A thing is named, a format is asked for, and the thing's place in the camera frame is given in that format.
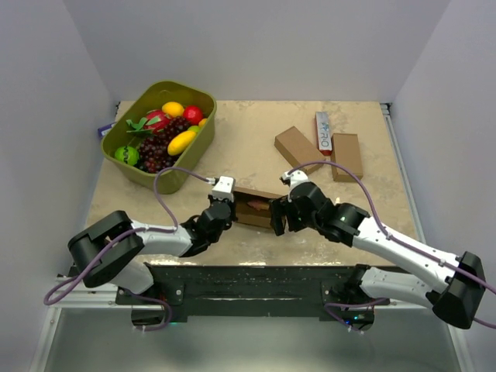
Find brown cardboard box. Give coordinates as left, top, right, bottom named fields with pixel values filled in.
left=233, top=186, right=281, bottom=230

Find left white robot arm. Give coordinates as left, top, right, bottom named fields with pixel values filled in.
left=68, top=195, right=236, bottom=304

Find closed brown box middle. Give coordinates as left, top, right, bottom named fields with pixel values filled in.
left=274, top=126, right=326, bottom=174

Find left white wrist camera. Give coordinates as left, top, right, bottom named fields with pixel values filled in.
left=210, top=176, right=236, bottom=202

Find toothpaste box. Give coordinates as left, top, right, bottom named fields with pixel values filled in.
left=315, top=112, right=332, bottom=157

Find green toy watermelon ball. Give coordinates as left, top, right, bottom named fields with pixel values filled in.
left=114, top=146, right=140, bottom=167

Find pink toy ice cream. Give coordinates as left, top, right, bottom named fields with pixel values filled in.
left=247, top=200, right=270, bottom=211

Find red toy apple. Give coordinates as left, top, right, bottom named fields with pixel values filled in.
left=182, top=105, right=204, bottom=126

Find blue white packet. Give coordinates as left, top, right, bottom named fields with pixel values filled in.
left=97, top=122, right=116, bottom=139

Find pink toy dragon fruit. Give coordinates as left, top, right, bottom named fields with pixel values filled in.
left=143, top=110, right=172, bottom=135

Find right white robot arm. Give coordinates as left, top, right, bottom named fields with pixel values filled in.
left=270, top=177, right=485, bottom=329

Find dark red toy grapes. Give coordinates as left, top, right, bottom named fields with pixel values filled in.
left=136, top=135, right=178, bottom=174

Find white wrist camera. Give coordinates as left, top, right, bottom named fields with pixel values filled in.
left=280, top=170, right=309, bottom=189
left=210, top=176, right=236, bottom=202

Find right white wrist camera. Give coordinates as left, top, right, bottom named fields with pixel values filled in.
left=280, top=170, right=309, bottom=189

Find yellow toy lemon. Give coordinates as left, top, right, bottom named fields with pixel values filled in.
left=161, top=102, right=184, bottom=118

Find closed brown box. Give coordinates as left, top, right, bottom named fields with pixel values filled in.
left=274, top=126, right=326, bottom=174
left=330, top=133, right=363, bottom=179

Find yellow toy mango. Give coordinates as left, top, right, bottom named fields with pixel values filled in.
left=167, top=130, right=197, bottom=156

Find green plastic basket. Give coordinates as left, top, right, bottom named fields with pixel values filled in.
left=101, top=81, right=216, bottom=194

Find purple toy grapes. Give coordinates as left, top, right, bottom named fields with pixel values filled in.
left=161, top=116, right=191, bottom=141

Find closed brown box right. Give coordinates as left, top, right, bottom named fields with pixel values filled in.
left=330, top=133, right=363, bottom=179

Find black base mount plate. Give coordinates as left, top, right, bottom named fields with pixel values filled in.
left=116, top=264, right=390, bottom=331

